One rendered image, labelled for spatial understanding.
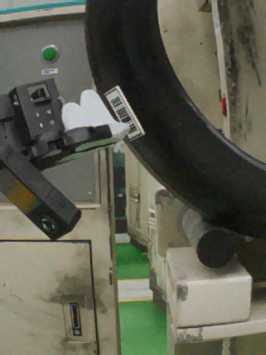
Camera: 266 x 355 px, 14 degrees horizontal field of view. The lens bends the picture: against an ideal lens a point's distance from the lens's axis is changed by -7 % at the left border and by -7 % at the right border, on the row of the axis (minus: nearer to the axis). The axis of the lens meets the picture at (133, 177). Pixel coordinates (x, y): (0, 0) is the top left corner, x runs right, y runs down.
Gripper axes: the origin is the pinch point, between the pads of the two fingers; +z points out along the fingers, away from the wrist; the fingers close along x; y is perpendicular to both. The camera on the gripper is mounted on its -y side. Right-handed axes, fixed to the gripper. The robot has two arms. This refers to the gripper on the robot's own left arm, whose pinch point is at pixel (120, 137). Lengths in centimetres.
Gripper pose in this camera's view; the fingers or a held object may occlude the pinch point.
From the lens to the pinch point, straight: 117.3
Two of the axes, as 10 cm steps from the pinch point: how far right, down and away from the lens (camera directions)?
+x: -5.7, 3.2, 7.5
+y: -3.5, -9.3, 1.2
